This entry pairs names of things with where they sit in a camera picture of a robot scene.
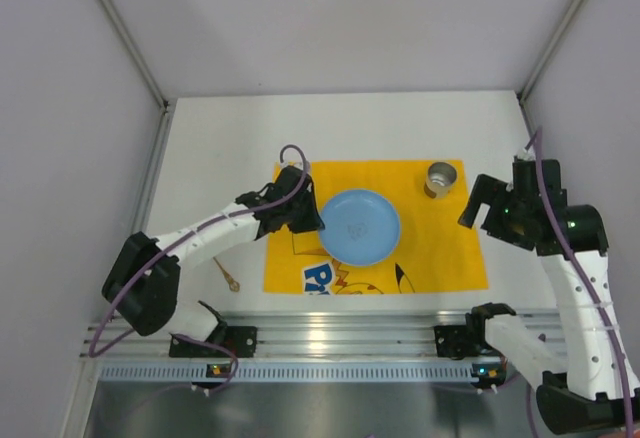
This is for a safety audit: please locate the metal cup brown base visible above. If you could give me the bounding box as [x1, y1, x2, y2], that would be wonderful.
[424, 161, 458, 199]

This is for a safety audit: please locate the light blue plate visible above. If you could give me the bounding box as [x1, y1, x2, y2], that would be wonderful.
[318, 189, 401, 267]

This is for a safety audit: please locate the gold spoon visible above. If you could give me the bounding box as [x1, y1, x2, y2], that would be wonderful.
[213, 257, 241, 293]

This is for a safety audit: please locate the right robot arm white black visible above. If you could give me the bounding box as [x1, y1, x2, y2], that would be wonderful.
[458, 158, 639, 435]

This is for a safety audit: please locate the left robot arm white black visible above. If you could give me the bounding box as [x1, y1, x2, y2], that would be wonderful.
[101, 165, 324, 342]

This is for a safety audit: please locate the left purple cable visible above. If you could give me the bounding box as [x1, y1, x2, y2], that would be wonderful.
[88, 144, 311, 399]

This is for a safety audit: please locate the aluminium mounting rail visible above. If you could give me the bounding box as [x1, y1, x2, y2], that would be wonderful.
[82, 309, 624, 359]

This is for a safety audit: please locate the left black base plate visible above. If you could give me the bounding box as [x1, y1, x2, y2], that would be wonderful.
[169, 326, 257, 358]

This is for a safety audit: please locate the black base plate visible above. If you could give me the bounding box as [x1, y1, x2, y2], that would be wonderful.
[433, 325, 480, 360]
[169, 326, 257, 358]

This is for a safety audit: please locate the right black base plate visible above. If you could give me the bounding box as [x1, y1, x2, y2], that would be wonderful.
[433, 325, 480, 360]

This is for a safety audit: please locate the slotted cable duct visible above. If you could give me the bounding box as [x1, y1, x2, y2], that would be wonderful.
[99, 362, 506, 384]

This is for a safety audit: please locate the right frame post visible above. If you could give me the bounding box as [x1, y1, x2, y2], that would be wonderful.
[517, 0, 614, 99]

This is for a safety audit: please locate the frame post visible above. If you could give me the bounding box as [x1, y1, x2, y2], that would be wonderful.
[517, 0, 614, 99]
[69, 0, 169, 109]

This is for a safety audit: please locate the left frame post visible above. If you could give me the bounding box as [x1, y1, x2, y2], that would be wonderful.
[69, 0, 169, 109]

